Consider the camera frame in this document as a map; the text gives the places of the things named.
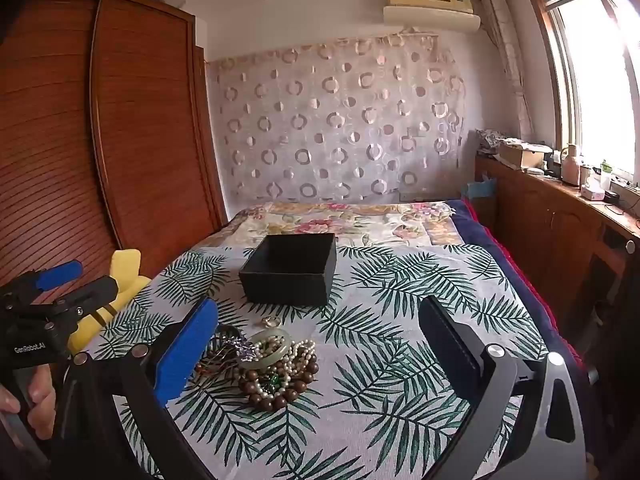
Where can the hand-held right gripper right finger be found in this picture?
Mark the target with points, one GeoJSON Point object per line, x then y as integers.
{"type": "Point", "coordinates": [450, 340]}

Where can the patterned cloth bundle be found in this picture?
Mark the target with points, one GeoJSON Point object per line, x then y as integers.
{"type": "Point", "coordinates": [492, 140]}

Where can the yellow plush toy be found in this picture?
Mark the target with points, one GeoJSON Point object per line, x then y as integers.
{"type": "Point", "coordinates": [127, 270]}

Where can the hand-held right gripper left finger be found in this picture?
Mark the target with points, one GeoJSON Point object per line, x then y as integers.
{"type": "Point", "coordinates": [185, 355]}

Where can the brown wooden wardrobe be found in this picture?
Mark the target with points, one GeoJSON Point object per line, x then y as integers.
{"type": "Point", "coordinates": [125, 135]}

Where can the circle-patterned wall curtain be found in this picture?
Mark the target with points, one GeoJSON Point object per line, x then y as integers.
{"type": "Point", "coordinates": [325, 120]}

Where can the wall air conditioner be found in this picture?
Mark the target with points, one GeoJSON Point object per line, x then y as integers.
{"type": "Point", "coordinates": [430, 7]}

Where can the window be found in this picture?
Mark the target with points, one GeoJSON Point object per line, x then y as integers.
{"type": "Point", "coordinates": [595, 70]}

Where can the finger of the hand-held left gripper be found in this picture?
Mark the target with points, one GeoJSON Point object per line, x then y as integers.
{"type": "Point", "coordinates": [60, 272]}
{"type": "Point", "coordinates": [100, 290]}

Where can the pale green jade bangle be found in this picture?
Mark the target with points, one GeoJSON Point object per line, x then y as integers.
{"type": "Point", "coordinates": [282, 347]}

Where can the green bead jewelry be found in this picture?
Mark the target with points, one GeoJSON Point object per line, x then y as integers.
{"type": "Point", "coordinates": [270, 381]}

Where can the lace window curtain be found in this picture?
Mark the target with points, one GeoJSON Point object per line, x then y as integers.
{"type": "Point", "coordinates": [507, 60]}

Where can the white jar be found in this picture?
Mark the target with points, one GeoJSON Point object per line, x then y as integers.
{"type": "Point", "coordinates": [586, 175]}

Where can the black cardboard box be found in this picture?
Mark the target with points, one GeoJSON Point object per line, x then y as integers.
{"type": "Point", "coordinates": [285, 287]}

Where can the purple brooch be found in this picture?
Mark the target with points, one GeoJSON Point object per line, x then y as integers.
{"type": "Point", "coordinates": [242, 349]}

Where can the low wooden cabinet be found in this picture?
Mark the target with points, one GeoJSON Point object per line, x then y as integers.
{"type": "Point", "coordinates": [545, 220]}

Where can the floral quilt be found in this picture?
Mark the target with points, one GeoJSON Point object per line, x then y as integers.
{"type": "Point", "coordinates": [360, 222]}

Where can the leaf-print cloth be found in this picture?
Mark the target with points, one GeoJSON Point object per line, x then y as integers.
{"type": "Point", "coordinates": [380, 360]}

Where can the person's left hand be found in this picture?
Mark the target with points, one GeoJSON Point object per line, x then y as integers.
{"type": "Point", "coordinates": [37, 400]}

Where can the blue bag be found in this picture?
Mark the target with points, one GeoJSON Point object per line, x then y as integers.
{"type": "Point", "coordinates": [477, 189]}

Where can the open cardboard box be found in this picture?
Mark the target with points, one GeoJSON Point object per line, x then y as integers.
{"type": "Point", "coordinates": [522, 156]}

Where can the pink thermos jug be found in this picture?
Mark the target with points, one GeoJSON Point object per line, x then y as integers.
{"type": "Point", "coordinates": [570, 167]}

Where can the tissue box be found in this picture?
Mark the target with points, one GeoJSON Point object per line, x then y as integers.
{"type": "Point", "coordinates": [592, 193]}

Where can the dark bangle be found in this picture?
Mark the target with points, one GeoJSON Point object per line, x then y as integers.
{"type": "Point", "coordinates": [222, 332]}

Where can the navy blue blanket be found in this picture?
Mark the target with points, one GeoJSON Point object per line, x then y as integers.
{"type": "Point", "coordinates": [480, 225]}

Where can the green-capped bottle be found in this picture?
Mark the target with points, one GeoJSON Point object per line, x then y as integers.
{"type": "Point", "coordinates": [605, 175]}

